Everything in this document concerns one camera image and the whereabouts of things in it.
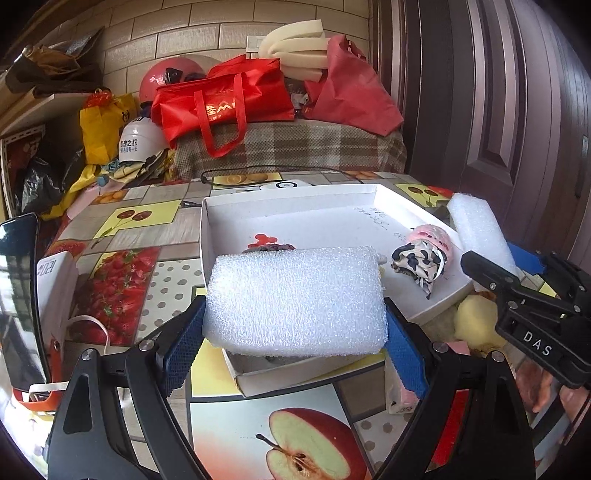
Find wooden shelf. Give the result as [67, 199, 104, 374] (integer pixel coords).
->
[1, 91, 89, 137]

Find white cardboard box tray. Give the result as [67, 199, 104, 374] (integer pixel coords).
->
[199, 182, 470, 397]

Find yellow bag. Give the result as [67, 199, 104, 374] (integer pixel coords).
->
[79, 89, 137, 165]

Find cow print cloth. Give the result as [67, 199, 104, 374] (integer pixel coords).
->
[391, 240, 448, 299]

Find black plastic bag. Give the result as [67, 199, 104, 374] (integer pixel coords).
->
[20, 151, 86, 214]

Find white charger box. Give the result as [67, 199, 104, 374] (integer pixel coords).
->
[36, 251, 78, 349]

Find plaid covered furniture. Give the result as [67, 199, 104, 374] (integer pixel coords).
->
[174, 119, 407, 180]

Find cream foam tubes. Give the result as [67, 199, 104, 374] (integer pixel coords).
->
[257, 19, 329, 82]

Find pink helmet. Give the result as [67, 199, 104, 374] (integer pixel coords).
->
[139, 57, 205, 105]

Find fruit print tablecloth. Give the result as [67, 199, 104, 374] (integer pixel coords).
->
[51, 172, 449, 479]

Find white helmet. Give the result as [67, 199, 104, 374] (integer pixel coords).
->
[118, 117, 168, 163]

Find red bag on chair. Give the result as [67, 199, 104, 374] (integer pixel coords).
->
[428, 186, 454, 199]

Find brown paper bag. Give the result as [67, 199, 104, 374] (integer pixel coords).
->
[1, 46, 102, 96]

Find dark red fabric bag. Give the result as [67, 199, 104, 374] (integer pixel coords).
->
[301, 35, 404, 136]

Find person hand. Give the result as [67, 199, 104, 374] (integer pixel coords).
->
[514, 358, 590, 429]

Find red glossy tote bag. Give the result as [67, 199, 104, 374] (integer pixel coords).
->
[150, 55, 296, 158]

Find pink plush ball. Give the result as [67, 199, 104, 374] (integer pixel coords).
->
[408, 224, 453, 261]

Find white foam block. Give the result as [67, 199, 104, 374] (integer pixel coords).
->
[202, 247, 388, 357]
[447, 193, 518, 275]

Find yellow octagonal sponge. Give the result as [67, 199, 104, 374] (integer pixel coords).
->
[454, 295, 506, 353]

